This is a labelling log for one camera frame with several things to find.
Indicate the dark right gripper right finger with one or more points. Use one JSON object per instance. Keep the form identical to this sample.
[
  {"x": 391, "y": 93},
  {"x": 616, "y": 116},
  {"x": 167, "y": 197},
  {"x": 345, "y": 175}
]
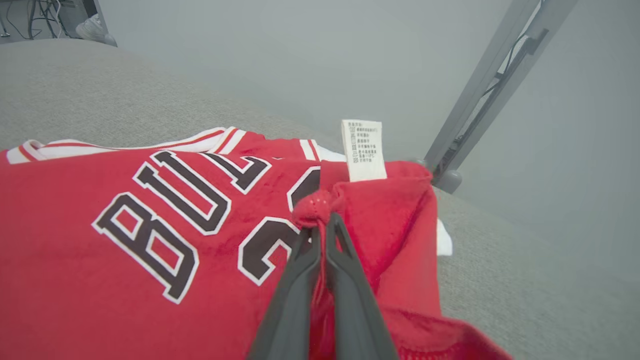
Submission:
[{"x": 357, "y": 310}]

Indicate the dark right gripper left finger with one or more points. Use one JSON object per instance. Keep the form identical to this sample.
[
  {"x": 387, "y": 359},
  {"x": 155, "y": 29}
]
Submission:
[{"x": 290, "y": 310}]

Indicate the red Bulls basketball jersey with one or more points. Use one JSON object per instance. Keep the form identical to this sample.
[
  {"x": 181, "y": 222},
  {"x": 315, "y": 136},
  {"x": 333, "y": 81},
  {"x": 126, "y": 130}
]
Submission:
[{"x": 75, "y": 300}]

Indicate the white sneaker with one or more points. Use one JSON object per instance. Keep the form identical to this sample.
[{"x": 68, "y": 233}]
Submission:
[{"x": 110, "y": 40}]

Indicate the grey metal partition frame post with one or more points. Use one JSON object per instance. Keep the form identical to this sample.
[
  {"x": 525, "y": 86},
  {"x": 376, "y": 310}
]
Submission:
[{"x": 480, "y": 85}]

